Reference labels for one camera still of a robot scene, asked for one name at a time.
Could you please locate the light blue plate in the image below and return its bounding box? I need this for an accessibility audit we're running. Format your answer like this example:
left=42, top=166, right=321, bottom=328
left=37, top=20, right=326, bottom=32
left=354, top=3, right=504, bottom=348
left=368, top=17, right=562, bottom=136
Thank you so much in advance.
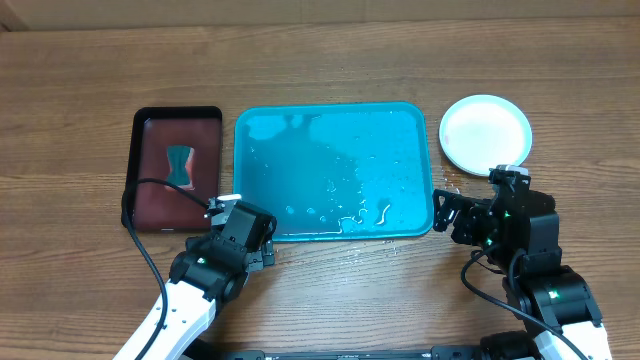
left=439, top=94, right=533, bottom=177

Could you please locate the green and orange sponge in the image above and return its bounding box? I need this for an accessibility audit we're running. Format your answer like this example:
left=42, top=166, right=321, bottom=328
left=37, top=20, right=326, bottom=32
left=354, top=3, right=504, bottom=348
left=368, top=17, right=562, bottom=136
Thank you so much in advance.
left=166, top=145, right=194, bottom=190

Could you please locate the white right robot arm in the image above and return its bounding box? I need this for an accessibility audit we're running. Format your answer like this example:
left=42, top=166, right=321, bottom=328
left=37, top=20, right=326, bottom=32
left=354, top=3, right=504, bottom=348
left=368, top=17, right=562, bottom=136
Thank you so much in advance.
left=433, top=190, right=611, bottom=359

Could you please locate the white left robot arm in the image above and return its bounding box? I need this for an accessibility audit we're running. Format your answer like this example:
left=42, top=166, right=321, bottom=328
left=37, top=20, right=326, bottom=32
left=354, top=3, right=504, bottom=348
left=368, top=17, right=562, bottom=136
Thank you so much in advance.
left=114, top=236, right=275, bottom=360

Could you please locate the dark red tray black rim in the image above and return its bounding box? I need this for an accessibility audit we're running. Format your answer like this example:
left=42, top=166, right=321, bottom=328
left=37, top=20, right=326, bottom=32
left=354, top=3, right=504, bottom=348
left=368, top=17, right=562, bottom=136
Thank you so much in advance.
left=121, top=106, right=223, bottom=232

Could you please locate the teal plastic tray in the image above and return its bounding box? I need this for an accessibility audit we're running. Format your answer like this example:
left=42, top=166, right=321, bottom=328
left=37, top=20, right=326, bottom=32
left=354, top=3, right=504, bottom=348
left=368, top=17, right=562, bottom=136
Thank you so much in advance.
left=233, top=102, right=434, bottom=242

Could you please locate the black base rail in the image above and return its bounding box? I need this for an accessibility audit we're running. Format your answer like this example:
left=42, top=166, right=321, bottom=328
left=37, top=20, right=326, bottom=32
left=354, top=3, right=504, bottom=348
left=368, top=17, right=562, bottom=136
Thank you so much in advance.
left=182, top=340, right=489, bottom=360

